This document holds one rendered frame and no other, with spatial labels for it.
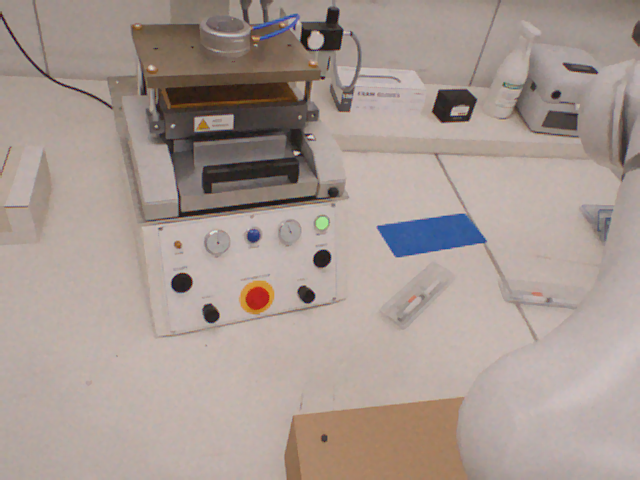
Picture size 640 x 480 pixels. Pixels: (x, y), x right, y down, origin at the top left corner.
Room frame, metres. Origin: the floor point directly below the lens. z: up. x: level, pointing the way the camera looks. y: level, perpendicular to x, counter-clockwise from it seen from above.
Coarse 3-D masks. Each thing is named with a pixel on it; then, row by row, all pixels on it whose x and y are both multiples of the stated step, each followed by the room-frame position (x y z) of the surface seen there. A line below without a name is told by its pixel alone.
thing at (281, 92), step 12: (240, 84) 0.81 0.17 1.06; (252, 84) 0.82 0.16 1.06; (264, 84) 0.83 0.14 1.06; (276, 84) 0.84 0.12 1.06; (288, 84) 0.85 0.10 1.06; (168, 96) 0.73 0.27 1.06; (180, 96) 0.74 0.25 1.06; (192, 96) 0.75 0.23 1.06; (204, 96) 0.75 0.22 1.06; (216, 96) 0.76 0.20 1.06; (228, 96) 0.77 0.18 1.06; (240, 96) 0.78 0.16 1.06; (252, 96) 0.78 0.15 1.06; (264, 96) 0.79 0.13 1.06; (276, 96) 0.80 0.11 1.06; (288, 96) 0.81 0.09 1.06; (168, 108) 0.73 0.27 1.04
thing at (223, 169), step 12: (204, 168) 0.64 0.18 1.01; (216, 168) 0.64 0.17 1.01; (228, 168) 0.65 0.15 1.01; (240, 168) 0.65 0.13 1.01; (252, 168) 0.66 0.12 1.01; (264, 168) 0.67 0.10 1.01; (276, 168) 0.68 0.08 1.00; (288, 168) 0.69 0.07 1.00; (204, 180) 0.63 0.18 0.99; (216, 180) 0.63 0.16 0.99; (228, 180) 0.64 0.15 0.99; (204, 192) 0.63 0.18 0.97
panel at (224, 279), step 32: (160, 224) 0.59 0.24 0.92; (192, 224) 0.61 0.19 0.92; (224, 224) 0.63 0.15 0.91; (256, 224) 0.65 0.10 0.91; (160, 256) 0.57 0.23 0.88; (192, 256) 0.59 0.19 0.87; (224, 256) 0.61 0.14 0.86; (256, 256) 0.63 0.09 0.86; (288, 256) 0.66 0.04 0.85; (192, 288) 0.57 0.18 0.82; (224, 288) 0.59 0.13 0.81; (288, 288) 0.63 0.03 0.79; (320, 288) 0.66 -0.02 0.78; (192, 320) 0.54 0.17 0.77; (224, 320) 0.56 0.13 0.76
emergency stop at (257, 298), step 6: (252, 288) 0.60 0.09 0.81; (258, 288) 0.61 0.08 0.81; (264, 288) 0.61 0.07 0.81; (246, 294) 0.60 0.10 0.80; (252, 294) 0.60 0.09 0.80; (258, 294) 0.60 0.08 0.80; (264, 294) 0.60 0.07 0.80; (246, 300) 0.59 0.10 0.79; (252, 300) 0.59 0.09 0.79; (258, 300) 0.60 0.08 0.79; (264, 300) 0.60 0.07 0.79; (252, 306) 0.59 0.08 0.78; (258, 306) 0.59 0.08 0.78; (264, 306) 0.60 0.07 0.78
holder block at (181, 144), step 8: (160, 96) 0.84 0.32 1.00; (160, 104) 0.82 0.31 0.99; (208, 136) 0.74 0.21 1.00; (216, 136) 0.75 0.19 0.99; (224, 136) 0.75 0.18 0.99; (232, 136) 0.76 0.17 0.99; (240, 136) 0.77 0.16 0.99; (248, 136) 0.77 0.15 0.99; (256, 136) 0.78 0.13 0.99; (264, 136) 0.79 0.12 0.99; (288, 136) 0.81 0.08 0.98; (176, 144) 0.72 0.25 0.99; (184, 144) 0.72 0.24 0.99; (192, 144) 0.73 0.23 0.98
